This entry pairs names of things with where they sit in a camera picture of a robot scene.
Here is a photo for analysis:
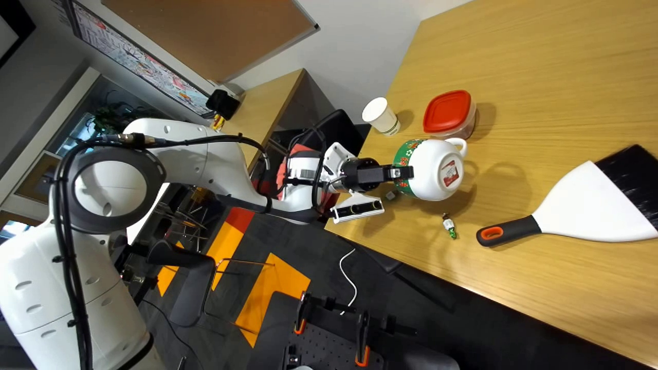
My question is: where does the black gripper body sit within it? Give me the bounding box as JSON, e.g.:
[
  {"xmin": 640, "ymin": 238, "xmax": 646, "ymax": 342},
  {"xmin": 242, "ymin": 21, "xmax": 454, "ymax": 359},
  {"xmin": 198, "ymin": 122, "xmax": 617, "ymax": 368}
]
[{"xmin": 337, "ymin": 157, "xmax": 394, "ymax": 196}]

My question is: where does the white mug with green print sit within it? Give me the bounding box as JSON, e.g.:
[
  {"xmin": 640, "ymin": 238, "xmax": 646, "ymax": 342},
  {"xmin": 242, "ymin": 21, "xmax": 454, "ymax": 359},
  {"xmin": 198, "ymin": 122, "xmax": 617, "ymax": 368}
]
[{"xmin": 392, "ymin": 135, "xmax": 470, "ymax": 204}]

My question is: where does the black office chair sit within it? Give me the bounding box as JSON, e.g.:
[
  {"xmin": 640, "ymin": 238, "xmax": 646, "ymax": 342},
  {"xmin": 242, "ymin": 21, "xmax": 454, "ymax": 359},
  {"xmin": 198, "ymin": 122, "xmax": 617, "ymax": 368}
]
[{"xmin": 252, "ymin": 109, "xmax": 371, "ymax": 202}]

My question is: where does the white paper cup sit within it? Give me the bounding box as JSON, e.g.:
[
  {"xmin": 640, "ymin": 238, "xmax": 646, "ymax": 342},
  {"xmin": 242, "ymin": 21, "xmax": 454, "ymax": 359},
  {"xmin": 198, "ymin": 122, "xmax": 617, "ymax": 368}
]
[{"xmin": 360, "ymin": 94, "xmax": 403, "ymax": 137}]

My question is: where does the plastic container with red lid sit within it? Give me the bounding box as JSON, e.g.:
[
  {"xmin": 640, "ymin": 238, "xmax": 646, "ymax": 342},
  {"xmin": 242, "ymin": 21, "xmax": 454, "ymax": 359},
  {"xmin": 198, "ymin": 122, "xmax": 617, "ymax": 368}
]
[{"xmin": 421, "ymin": 89, "xmax": 479, "ymax": 141}]

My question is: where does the wooden side desk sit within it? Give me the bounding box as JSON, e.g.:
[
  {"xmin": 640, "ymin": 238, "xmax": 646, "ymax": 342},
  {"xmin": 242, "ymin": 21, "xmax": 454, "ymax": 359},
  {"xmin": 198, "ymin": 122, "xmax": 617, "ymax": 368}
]
[{"xmin": 216, "ymin": 68, "xmax": 342, "ymax": 177}]

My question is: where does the black clamp with orange grip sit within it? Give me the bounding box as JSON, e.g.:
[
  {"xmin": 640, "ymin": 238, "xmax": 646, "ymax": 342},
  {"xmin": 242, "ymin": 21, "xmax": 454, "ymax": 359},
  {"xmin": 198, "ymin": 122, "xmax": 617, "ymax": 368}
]
[
  {"xmin": 352, "ymin": 311, "xmax": 375, "ymax": 370},
  {"xmin": 292, "ymin": 294, "xmax": 313, "ymax": 338}
]

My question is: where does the grey perforated mounting plate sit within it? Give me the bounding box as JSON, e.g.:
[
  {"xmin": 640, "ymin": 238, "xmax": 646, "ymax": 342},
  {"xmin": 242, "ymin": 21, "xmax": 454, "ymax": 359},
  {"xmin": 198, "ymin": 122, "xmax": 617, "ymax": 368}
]
[{"xmin": 280, "ymin": 294, "xmax": 412, "ymax": 370}]

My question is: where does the white rounded cover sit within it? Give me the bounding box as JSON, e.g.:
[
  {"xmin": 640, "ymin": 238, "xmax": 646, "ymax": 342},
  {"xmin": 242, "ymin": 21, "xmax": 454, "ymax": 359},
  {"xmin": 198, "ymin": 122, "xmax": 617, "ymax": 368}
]
[{"xmin": 400, "ymin": 348, "xmax": 463, "ymax": 370}]

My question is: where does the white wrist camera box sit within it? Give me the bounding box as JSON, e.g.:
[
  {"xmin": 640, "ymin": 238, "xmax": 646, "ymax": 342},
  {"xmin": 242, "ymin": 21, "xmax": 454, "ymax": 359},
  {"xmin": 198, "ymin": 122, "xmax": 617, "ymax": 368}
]
[{"xmin": 328, "ymin": 192, "xmax": 389, "ymax": 227}]

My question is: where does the white cable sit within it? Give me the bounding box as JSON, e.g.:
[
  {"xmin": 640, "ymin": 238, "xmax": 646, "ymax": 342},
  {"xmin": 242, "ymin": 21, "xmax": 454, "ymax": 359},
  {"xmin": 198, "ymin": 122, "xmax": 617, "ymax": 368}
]
[{"xmin": 337, "ymin": 247, "xmax": 361, "ymax": 311}]

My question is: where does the white dustpan with black handle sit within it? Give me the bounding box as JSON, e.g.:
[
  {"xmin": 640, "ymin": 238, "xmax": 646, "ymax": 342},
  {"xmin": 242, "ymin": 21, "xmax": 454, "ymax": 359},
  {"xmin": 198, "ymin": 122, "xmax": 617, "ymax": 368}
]
[{"xmin": 474, "ymin": 141, "xmax": 658, "ymax": 250}]

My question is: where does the cork board with metal frame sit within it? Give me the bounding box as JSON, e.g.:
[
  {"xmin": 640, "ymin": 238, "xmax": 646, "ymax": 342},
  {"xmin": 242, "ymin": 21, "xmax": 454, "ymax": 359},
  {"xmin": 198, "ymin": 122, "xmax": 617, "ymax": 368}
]
[{"xmin": 101, "ymin": 0, "xmax": 321, "ymax": 87}]

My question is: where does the wall poster board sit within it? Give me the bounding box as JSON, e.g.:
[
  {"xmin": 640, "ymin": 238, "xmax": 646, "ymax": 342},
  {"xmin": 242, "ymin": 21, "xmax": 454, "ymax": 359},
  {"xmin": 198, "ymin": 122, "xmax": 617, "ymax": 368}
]
[{"xmin": 63, "ymin": 0, "xmax": 216, "ymax": 120}]

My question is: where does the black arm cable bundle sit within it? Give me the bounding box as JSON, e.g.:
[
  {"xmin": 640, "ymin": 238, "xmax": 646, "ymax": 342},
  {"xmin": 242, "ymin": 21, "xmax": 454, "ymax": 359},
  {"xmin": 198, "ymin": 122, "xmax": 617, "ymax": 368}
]
[{"xmin": 51, "ymin": 131, "xmax": 333, "ymax": 370}]

